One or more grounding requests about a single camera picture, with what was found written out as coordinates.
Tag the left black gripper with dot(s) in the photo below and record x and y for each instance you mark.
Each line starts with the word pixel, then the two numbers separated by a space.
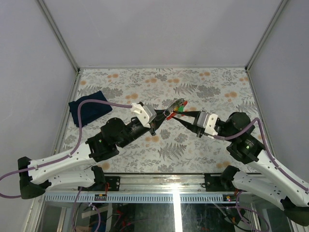
pixel 157 122

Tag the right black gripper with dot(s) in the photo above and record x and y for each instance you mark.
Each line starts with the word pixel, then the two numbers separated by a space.
pixel 193 126

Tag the red handled metal keyring holder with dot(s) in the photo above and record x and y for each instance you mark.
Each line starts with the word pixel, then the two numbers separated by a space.
pixel 174 107

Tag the green key tag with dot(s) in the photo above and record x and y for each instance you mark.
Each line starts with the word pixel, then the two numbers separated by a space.
pixel 181 109

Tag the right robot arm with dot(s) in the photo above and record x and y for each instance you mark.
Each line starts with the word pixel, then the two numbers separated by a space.
pixel 284 189

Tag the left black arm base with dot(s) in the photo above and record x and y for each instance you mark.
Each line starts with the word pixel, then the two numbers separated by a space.
pixel 112 184

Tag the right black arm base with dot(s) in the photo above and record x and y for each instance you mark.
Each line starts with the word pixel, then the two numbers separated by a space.
pixel 219 183

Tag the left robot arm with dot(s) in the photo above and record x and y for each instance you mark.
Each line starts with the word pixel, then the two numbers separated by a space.
pixel 76 168

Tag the dark blue folded cloth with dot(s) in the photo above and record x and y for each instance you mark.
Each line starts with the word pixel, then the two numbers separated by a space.
pixel 89 111

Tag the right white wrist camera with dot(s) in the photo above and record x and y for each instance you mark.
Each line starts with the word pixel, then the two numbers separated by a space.
pixel 207 121

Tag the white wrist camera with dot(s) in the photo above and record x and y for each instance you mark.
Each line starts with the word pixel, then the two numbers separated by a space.
pixel 145 114
pixel 207 121

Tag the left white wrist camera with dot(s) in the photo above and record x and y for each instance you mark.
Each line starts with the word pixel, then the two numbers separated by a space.
pixel 145 114

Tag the aluminium front rail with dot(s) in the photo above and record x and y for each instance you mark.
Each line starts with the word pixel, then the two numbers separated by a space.
pixel 169 181

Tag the slotted white cable duct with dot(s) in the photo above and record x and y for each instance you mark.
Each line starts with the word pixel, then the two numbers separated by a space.
pixel 133 198

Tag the left aluminium corner post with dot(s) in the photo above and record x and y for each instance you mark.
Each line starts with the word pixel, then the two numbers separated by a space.
pixel 55 30

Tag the aluminium corner post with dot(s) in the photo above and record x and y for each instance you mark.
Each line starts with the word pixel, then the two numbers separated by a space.
pixel 282 5
pixel 55 30

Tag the right aluminium corner post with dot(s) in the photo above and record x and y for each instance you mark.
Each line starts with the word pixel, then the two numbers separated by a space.
pixel 282 5

